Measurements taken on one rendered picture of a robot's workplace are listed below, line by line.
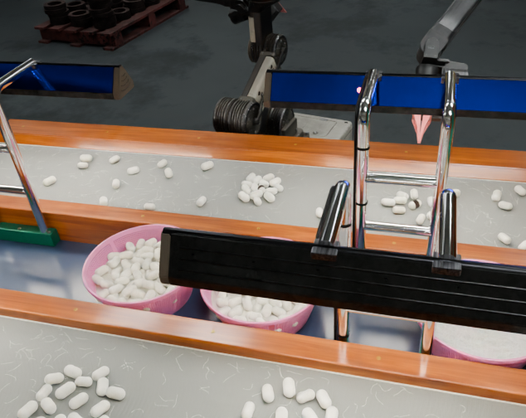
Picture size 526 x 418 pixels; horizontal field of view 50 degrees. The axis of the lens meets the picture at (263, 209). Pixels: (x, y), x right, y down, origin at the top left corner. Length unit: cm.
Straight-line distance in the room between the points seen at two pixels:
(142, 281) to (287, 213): 40
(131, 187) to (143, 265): 35
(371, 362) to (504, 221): 55
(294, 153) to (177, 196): 35
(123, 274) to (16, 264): 36
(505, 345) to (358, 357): 28
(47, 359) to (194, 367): 29
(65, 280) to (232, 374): 56
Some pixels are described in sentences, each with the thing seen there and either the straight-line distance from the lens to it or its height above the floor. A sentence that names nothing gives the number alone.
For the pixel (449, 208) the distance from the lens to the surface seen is 80.
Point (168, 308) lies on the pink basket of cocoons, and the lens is 126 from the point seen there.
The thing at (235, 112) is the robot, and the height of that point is 77.
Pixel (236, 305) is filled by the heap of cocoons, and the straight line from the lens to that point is 120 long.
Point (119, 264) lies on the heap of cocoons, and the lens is 138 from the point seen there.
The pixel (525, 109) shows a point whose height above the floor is 106.
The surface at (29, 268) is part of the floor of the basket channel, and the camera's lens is 155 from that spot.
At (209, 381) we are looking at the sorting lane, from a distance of 107.
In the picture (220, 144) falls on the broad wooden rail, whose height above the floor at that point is 77.
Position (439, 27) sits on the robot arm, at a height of 108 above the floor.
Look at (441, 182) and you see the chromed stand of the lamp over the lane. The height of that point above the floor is 97.
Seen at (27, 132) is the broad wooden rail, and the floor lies 76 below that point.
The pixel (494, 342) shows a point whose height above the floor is 74.
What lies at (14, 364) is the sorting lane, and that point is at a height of 74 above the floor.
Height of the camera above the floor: 158
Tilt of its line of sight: 36 degrees down
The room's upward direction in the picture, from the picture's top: 6 degrees counter-clockwise
